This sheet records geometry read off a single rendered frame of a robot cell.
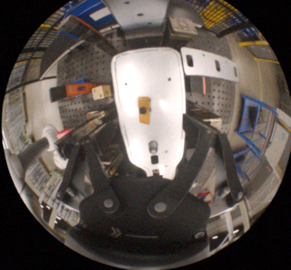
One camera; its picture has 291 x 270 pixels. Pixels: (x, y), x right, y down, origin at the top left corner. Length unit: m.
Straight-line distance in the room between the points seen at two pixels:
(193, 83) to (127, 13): 0.29
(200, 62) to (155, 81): 0.17
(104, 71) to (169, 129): 0.54
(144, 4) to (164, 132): 0.38
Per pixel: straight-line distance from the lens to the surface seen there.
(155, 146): 0.32
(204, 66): 0.35
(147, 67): 0.30
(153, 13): 0.27
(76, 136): 0.22
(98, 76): 0.69
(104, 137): 0.15
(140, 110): 0.28
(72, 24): 0.29
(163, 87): 0.29
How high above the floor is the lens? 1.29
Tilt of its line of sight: 68 degrees down
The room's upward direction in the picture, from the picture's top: 175 degrees counter-clockwise
